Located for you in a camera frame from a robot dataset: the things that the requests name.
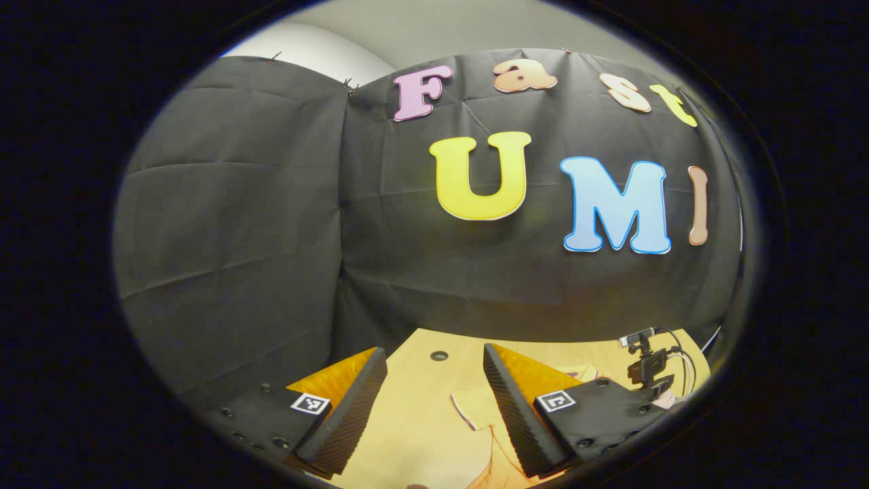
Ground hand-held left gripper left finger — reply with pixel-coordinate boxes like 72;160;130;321
204;346;388;477

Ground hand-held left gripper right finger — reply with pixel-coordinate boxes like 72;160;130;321
483;343;670;479

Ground orange T-shirt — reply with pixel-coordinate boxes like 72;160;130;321
450;365;599;489

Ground black backdrop cloth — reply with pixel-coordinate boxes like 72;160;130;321
112;48;745;415

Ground black camera stand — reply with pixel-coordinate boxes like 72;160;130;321
626;331;680;403

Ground black cable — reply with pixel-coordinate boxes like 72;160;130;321
655;327;697;396

